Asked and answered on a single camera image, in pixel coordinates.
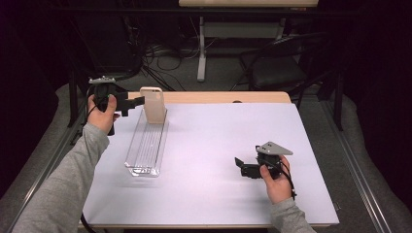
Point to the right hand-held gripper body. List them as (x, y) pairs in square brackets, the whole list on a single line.
[(272, 149)]

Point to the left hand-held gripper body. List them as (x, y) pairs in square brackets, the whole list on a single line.
[(122, 100)]

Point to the beige phone case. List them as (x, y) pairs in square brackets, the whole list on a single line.
[(154, 105)]

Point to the clear plastic storage bin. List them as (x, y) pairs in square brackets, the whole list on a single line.
[(147, 149)]

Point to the person's left hand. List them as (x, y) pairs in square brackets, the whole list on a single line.
[(102, 119)]

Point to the person's right hand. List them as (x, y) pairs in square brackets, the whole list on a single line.
[(278, 189)]

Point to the white table cover sheet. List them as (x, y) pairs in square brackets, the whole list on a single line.
[(210, 145)]

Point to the black chair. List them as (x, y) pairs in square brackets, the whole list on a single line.
[(278, 73)]

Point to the desk with white legs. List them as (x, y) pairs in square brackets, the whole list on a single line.
[(202, 58)]

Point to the metal floor rail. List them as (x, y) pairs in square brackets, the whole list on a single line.
[(359, 171), (42, 174)]

